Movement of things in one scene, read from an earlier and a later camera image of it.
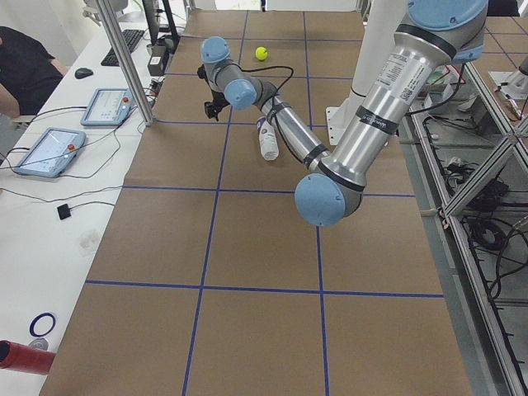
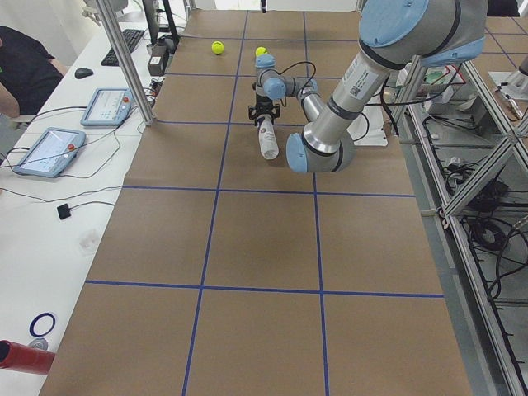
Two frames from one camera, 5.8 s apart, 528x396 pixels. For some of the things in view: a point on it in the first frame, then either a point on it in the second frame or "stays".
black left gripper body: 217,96 to 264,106
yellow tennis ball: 261,53 stays
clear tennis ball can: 268,138 stays
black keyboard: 131,38 stays
